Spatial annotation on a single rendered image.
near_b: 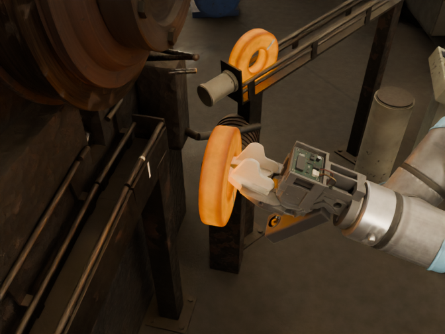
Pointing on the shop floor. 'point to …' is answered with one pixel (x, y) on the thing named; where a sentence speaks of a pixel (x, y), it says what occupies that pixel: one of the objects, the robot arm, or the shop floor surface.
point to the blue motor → (214, 8)
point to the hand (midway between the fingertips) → (222, 166)
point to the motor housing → (236, 252)
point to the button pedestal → (438, 105)
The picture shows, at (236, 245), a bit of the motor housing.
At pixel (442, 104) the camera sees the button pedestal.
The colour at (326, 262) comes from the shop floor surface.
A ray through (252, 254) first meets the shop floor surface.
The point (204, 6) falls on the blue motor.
